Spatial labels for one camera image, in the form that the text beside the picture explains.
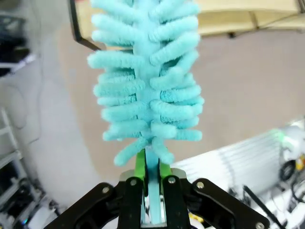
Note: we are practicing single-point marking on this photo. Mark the metal storage rack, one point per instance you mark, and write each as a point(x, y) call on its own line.
point(14, 186)

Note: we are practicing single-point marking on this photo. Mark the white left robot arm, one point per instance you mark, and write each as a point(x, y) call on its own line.
point(293, 143)

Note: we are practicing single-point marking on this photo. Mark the light wooden shelf board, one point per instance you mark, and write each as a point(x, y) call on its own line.
point(238, 6)
point(226, 25)

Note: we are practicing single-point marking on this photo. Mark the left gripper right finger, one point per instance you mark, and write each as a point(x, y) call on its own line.
point(176, 205)

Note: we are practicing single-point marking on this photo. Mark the teal chenille duster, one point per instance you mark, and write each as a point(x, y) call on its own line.
point(143, 95)

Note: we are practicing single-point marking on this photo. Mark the black metal shelf frame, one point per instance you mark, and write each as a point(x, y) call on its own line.
point(79, 39)

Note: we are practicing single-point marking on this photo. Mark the white slatted panel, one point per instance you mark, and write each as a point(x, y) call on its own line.
point(226, 162)

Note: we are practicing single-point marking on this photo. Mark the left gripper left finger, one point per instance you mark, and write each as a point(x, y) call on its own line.
point(129, 205)

